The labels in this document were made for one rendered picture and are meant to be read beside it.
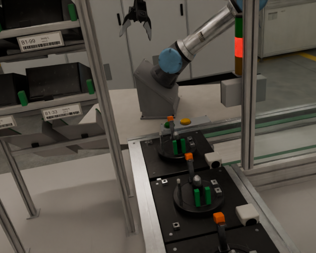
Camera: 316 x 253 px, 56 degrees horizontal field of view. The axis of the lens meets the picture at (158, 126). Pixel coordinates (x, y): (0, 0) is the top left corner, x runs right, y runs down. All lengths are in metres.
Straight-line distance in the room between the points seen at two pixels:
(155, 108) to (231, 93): 0.72
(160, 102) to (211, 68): 2.88
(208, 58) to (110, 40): 1.36
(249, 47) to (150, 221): 0.52
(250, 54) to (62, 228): 0.76
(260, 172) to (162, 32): 3.22
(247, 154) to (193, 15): 3.29
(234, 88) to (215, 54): 3.45
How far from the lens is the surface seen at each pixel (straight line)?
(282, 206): 1.01
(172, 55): 1.36
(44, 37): 0.67
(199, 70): 4.28
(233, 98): 0.87
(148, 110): 1.53
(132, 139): 1.18
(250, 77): 0.83
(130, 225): 0.93
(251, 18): 0.79
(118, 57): 4.01
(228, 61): 4.40
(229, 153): 1.13
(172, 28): 4.05
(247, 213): 0.79
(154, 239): 0.79
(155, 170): 0.97
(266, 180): 1.03
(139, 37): 3.99
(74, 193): 1.15
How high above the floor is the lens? 1.54
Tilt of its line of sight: 28 degrees down
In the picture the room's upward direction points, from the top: 8 degrees counter-clockwise
